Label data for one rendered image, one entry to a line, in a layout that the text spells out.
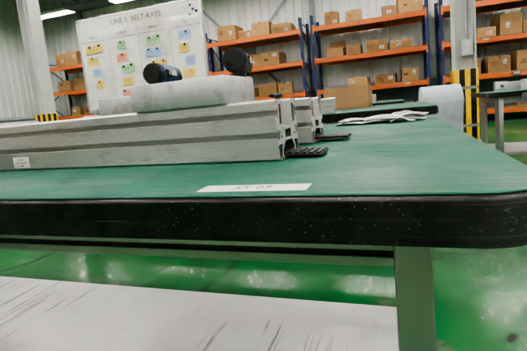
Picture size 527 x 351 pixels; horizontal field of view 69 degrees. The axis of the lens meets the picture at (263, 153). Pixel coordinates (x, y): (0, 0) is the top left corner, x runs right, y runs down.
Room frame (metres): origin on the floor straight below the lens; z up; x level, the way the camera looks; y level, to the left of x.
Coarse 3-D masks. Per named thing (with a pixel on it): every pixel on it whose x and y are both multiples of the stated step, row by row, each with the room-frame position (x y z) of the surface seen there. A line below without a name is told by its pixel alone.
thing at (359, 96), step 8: (336, 88) 2.63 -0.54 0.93; (344, 88) 2.61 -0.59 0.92; (352, 88) 2.59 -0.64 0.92; (360, 88) 2.57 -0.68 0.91; (368, 88) 2.56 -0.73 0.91; (328, 96) 2.66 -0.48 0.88; (336, 96) 2.63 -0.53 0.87; (344, 96) 2.61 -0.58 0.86; (352, 96) 2.59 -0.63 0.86; (360, 96) 2.57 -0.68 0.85; (368, 96) 2.55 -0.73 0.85; (336, 104) 2.63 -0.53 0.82; (344, 104) 2.61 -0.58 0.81; (352, 104) 2.59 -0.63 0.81; (360, 104) 2.57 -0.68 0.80; (368, 104) 2.55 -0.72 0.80
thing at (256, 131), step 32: (0, 128) 0.71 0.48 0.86; (32, 128) 0.68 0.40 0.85; (64, 128) 0.67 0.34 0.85; (96, 128) 0.64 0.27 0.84; (128, 128) 0.61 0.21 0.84; (160, 128) 0.58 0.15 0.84; (192, 128) 0.56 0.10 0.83; (224, 128) 0.54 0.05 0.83; (256, 128) 0.53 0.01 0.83; (288, 128) 0.58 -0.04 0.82; (0, 160) 0.72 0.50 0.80; (32, 160) 0.69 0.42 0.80; (64, 160) 0.66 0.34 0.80; (96, 160) 0.63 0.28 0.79; (128, 160) 0.61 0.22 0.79; (160, 160) 0.59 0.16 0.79; (192, 160) 0.57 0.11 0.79; (224, 160) 0.55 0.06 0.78; (256, 160) 0.53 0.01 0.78
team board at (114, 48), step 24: (192, 0) 3.83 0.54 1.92; (96, 24) 4.20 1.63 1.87; (120, 24) 4.11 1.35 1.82; (144, 24) 4.01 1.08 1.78; (168, 24) 3.93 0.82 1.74; (192, 24) 3.84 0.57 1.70; (96, 48) 4.22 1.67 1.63; (120, 48) 4.12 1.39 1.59; (144, 48) 4.02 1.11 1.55; (168, 48) 3.94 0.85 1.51; (192, 48) 3.85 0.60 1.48; (96, 72) 4.23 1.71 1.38; (120, 72) 4.13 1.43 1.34; (192, 72) 3.86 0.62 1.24; (96, 96) 4.25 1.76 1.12; (120, 96) 4.15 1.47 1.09
